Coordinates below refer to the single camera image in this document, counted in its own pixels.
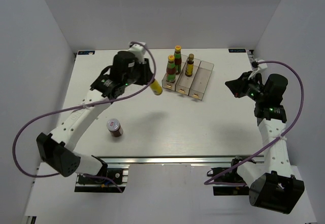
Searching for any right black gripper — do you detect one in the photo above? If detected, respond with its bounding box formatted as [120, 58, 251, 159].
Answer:
[225, 71, 266, 102]

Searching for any chili sauce bottle yellow cap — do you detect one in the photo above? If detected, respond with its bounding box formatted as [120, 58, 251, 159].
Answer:
[166, 55, 176, 83]

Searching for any yellow label brown bottle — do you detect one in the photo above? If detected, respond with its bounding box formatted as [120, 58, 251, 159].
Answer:
[185, 53, 194, 77]

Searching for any sauce jar grey lid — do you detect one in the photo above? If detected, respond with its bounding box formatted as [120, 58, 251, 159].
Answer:
[107, 118, 123, 137]

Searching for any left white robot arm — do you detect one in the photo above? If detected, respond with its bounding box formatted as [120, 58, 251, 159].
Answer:
[36, 47, 153, 183]

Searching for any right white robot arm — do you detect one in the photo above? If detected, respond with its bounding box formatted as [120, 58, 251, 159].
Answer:
[225, 72, 305, 214]

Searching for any blue label sticker right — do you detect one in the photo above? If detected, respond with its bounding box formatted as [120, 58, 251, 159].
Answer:
[228, 48, 246, 53]

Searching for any blue label sticker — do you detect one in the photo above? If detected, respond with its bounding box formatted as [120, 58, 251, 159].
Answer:
[77, 50, 95, 55]
[228, 48, 246, 53]

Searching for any clear three-slot organizer tray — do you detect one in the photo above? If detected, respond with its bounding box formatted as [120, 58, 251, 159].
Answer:
[162, 54, 214, 100]

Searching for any blue label sticker left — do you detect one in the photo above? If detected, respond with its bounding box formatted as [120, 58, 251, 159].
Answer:
[77, 50, 95, 55]

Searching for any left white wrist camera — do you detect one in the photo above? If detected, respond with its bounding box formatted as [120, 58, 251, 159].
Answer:
[128, 42, 146, 64]

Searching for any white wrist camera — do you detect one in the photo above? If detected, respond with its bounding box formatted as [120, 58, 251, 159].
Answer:
[128, 42, 146, 64]
[248, 59, 268, 80]

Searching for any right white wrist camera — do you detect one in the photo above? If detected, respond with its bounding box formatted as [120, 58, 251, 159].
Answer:
[248, 59, 268, 80]

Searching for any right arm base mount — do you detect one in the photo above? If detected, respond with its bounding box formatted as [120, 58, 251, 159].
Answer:
[206, 156, 249, 196]

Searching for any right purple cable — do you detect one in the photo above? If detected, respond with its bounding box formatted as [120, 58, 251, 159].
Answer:
[204, 60, 304, 186]

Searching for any purple cable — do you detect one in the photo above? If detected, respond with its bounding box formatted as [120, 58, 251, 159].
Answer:
[204, 60, 304, 186]
[12, 41, 156, 178]

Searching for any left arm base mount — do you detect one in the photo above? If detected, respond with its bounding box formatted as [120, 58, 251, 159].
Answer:
[74, 157, 128, 193]

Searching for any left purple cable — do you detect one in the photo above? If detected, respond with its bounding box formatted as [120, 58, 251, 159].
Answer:
[12, 41, 156, 178]

